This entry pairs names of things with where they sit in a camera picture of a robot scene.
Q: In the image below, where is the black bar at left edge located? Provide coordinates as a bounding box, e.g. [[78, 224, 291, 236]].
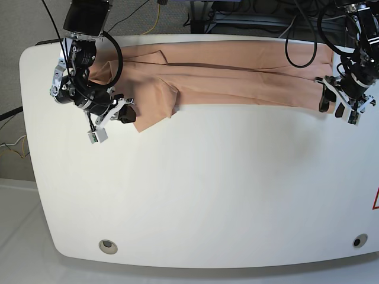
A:
[[0, 106, 23, 121]]

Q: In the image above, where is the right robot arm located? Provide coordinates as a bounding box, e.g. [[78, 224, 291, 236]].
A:
[[50, 1, 136, 133]]

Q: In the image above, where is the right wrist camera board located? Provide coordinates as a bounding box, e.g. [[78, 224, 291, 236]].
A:
[[87, 128, 108, 144]]

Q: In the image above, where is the peach orange T-shirt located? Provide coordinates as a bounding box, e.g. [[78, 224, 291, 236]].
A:
[[88, 40, 337, 134]]

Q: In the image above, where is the yellow cable on floor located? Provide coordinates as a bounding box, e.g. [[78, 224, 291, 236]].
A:
[[141, 2, 162, 36]]

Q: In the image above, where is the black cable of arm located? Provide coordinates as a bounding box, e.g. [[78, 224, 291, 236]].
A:
[[284, 0, 361, 69], [102, 31, 124, 89]]

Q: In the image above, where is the table cable grommet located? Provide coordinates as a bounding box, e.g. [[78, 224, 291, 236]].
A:
[[352, 234, 368, 248], [99, 240, 118, 255]]

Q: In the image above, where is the right table cable grommet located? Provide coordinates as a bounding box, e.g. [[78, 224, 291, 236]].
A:
[[352, 234, 368, 248]]

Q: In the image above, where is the white cable at left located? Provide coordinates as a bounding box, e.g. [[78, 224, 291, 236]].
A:
[[0, 134, 28, 149]]

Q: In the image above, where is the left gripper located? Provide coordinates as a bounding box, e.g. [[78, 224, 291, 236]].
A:
[[314, 70, 378, 118]]

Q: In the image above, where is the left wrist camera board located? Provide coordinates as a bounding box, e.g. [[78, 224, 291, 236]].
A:
[[347, 110, 361, 125]]

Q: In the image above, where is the aluminium frame rack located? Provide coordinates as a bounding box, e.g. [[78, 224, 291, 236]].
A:
[[189, 0, 326, 38]]

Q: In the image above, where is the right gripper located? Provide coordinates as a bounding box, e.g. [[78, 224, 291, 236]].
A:
[[74, 90, 137, 130]]

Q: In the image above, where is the left table cable grommet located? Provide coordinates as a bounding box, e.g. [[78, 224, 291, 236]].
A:
[[99, 240, 118, 255]]

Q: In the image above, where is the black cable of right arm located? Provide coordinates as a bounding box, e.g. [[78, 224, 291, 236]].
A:
[[102, 31, 124, 89]]

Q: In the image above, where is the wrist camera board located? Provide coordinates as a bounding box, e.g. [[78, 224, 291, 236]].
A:
[[87, 128, 108, 144], [347, 110, 361, 125]]

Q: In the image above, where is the red triangle warning sticker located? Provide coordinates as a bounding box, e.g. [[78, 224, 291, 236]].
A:
[[372, 188, 379, 210]]

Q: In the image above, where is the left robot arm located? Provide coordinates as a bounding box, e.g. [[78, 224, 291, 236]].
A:
[[315, 1, 378, 125]]

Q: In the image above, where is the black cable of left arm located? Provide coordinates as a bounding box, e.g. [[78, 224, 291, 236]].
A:
[[284, 0, 361, 69]]

